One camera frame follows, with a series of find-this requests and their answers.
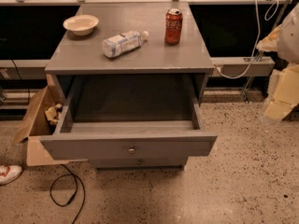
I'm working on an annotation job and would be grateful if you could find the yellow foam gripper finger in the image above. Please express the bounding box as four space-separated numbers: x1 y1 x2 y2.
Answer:
263 63 299 120

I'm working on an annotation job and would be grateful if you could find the grey top drawer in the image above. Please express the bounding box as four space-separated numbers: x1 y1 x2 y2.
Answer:
41 74 217 161

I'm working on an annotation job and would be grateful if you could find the grey drawer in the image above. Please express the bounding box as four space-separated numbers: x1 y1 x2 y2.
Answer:
41 74 217 161
89 157 188 169

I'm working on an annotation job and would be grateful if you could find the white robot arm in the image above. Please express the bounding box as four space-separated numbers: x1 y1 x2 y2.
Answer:
257 5 299 120

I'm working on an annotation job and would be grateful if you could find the grey bottom drawer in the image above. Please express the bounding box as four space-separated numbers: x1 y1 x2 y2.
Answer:
89 157 188 169

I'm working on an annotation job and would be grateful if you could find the grey drawer cabinet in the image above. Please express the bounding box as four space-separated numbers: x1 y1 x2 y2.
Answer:
40 3 217 168

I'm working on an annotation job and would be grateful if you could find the metal tripod stand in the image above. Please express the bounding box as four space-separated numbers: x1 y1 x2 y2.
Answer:
241 0 298 104

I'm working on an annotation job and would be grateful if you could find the red soda can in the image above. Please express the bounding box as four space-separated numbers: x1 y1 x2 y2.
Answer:
164 8 183 45

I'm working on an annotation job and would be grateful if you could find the clear plastic water bottle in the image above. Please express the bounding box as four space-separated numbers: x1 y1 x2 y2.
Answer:
102 31 150 58

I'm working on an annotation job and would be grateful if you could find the white ceramic bowl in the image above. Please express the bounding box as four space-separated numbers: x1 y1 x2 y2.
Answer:
63 15 99 36

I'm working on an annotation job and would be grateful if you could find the crumpled brown paper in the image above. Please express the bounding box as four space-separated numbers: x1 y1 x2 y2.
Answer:
45 104 64 126

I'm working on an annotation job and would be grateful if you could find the brown cardboard box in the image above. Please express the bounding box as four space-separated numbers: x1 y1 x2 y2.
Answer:
13 75 75 166

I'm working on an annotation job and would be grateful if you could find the white red sneaker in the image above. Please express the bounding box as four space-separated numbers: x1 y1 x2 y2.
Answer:
0 165 22 185

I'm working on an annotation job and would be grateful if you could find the grey window ledge rail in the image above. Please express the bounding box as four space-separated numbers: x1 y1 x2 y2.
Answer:
0 56 275 80

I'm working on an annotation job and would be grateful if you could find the white hanging cable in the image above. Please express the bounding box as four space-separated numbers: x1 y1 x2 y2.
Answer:
214 0 280 79

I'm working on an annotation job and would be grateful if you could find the black floor cable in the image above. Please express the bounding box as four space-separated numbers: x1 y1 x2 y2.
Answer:
50 163 86 224

